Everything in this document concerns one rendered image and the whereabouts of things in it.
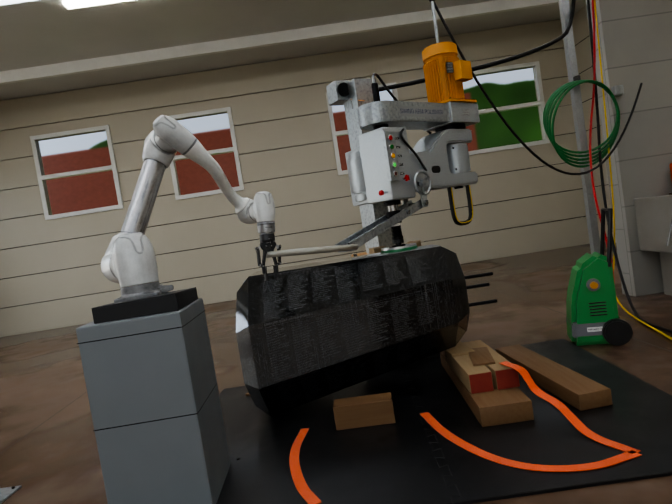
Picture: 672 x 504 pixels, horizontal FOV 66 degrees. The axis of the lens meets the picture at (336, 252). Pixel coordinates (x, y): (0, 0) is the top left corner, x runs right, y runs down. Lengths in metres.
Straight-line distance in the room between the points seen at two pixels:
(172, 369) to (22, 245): 8.42
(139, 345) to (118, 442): 0.38
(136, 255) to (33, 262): 8.13
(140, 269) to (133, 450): 0.70
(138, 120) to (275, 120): 2.35
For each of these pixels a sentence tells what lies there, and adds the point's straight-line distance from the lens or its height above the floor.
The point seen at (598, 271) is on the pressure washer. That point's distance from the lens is 3.70.
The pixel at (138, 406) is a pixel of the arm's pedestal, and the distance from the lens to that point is 2.19.
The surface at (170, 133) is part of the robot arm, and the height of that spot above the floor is 1.55.
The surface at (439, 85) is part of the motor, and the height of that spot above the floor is 1.83.
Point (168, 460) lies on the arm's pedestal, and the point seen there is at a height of 0.24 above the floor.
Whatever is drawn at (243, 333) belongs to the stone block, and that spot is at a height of 0.55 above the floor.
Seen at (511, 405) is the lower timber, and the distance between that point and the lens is 2.58.
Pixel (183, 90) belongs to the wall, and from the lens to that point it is 9.64.
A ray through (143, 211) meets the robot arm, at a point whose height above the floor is 1.23.
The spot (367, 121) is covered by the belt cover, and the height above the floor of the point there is 1.59.
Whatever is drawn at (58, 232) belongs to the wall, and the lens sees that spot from 10.10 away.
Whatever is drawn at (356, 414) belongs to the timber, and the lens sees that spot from 2.69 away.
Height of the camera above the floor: 1.03
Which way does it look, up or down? 3 degrees down
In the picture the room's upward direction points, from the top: 9 degrees counter-clockwise
